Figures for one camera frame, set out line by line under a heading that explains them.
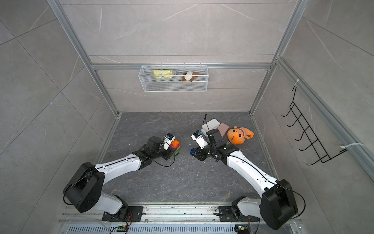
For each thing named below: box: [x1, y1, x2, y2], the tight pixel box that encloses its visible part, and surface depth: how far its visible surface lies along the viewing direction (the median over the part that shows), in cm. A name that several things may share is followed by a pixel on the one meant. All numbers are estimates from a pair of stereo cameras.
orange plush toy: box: [227, 125, 255, 145], surface depth 97 cm
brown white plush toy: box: [181, 71, 200, 82], surface depth 89 cm
